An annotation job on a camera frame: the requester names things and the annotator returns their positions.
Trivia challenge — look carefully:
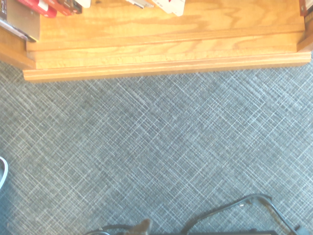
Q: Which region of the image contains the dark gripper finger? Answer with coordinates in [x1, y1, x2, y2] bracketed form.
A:
[129, 218, 152, 235]

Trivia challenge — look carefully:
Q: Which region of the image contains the black cover paperback book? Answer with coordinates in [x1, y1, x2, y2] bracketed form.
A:
[0, 0, 41, 43]

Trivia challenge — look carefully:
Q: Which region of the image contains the white curved rim object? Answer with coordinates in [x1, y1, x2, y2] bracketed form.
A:
[0, 156, 9, 190]

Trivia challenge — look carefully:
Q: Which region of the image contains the wooden bookshelf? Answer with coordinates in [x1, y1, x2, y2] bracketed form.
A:
[0, 0, 313, 83]

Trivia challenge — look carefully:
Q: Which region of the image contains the grey white paperback book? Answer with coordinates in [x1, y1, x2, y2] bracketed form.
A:
[125, 0, 155, 10]

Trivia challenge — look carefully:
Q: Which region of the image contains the brown red paperback book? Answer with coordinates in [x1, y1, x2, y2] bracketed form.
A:
[47, 0, 74, 16]

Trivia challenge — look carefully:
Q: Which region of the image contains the black floor cable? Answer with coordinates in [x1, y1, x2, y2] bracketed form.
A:
[182, 193, 305, 235]

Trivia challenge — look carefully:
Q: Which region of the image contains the grey cable plug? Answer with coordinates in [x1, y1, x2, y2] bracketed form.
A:
[294, 225, 313, 235]

